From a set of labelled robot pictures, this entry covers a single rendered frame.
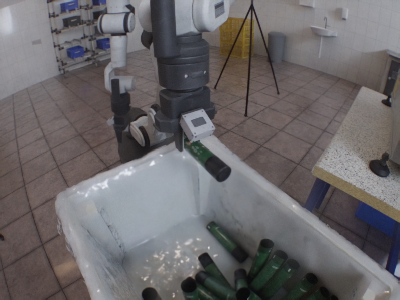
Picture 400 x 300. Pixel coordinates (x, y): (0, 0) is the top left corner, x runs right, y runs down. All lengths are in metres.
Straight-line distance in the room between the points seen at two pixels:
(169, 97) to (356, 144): 0.45
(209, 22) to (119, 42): 0.61
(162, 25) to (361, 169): 0.46
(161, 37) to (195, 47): 0.06
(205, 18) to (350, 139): 0.46
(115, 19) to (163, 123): 0.56
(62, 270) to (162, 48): 1.18
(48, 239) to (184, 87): 1.27
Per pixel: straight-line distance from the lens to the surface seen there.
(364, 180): 0.49
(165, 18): 0.31
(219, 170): 0.36
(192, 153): 0.41
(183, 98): 0.37
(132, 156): 1.45
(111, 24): 0.87
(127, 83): 0.93
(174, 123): 0.38
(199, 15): 0.33
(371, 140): 0.66
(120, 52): 0.91
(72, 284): 1.24
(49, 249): 1.41
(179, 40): 0.35
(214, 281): 0.55
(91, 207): 0.51
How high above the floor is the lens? 1.02
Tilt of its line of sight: 37 degrees down
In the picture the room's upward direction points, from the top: 1 degrees counter-clockwise
